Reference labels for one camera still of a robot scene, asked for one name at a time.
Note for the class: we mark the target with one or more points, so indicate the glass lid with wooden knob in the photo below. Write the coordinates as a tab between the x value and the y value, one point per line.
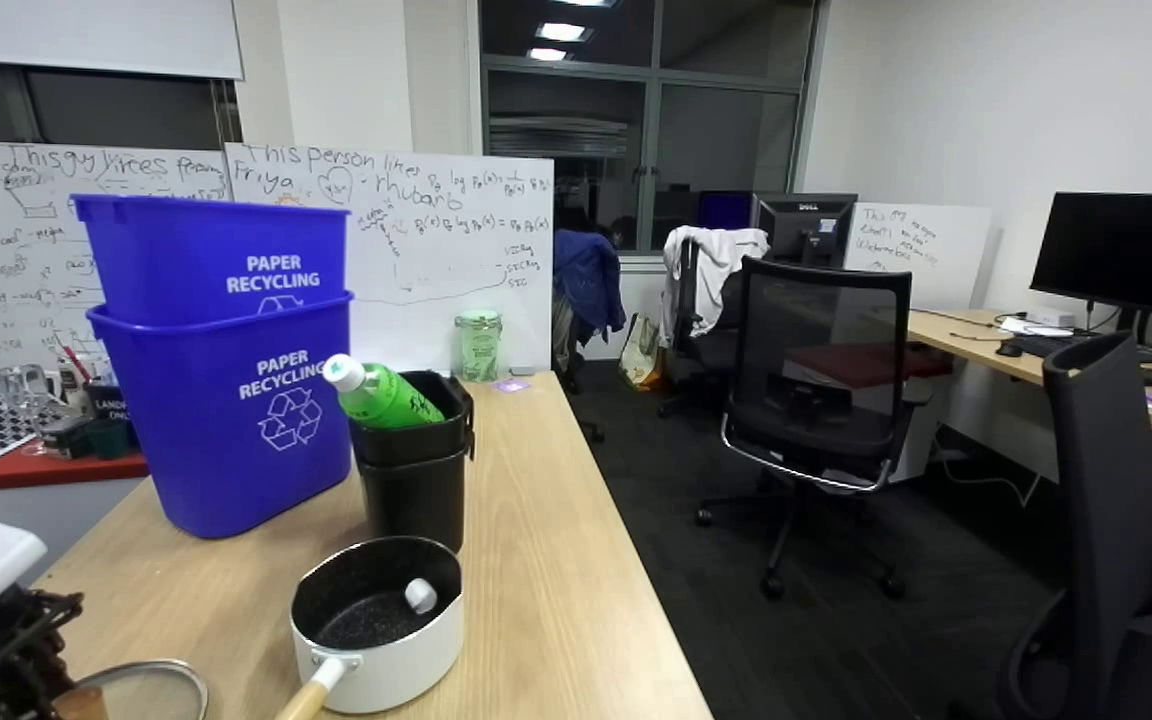
148	694

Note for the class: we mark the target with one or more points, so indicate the dark desk clutter pile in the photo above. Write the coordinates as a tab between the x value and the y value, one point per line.
99	420

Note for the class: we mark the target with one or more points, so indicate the large blue paper recycling bin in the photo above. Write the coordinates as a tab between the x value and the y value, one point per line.
202	452

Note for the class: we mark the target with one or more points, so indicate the whiteboard with red marker notes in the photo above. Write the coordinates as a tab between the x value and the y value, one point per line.
16	242

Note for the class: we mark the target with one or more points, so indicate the small white cylinder object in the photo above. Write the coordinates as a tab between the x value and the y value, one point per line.
420	592

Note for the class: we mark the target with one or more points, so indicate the black plastic waste bin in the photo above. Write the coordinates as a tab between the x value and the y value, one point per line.
419	487

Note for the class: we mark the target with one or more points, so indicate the small blue paper recycling bin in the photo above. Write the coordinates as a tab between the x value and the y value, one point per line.
202	252

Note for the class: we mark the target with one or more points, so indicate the green plastic bottle white cap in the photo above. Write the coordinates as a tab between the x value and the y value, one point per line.
392	398

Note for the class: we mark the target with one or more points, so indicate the light green can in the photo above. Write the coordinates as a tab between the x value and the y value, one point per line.
477	344

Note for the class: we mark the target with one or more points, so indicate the wide whiteboard with black writing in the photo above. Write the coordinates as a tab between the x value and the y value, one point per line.
450	242

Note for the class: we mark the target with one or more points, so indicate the white roller blind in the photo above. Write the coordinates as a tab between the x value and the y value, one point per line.
83	32

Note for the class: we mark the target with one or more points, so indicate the blue jacket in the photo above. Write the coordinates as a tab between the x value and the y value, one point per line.
586	280

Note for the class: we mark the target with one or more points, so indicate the yellow bag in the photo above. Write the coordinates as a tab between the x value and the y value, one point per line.
640	358

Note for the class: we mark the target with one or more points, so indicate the ceiling light panel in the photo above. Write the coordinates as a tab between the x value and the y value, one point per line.
560	30
547	55

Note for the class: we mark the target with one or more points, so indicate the white cloth on chair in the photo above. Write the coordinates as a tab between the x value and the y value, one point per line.
718	260

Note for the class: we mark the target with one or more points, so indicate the black mesh office chair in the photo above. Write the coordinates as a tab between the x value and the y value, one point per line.
818	361

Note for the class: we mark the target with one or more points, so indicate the small black computer monitor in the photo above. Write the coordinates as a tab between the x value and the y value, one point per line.
805	225

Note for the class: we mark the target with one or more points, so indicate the small leaning whiteboard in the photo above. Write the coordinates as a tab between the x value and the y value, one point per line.
929	245

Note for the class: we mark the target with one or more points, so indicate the light wooden office desk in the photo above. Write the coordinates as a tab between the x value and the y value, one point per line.
968	343

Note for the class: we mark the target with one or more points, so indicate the black keyboard on desk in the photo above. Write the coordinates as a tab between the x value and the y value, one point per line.
1038	344

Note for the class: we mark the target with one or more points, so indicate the large black computer monitor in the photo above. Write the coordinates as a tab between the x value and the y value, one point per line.
1122	252

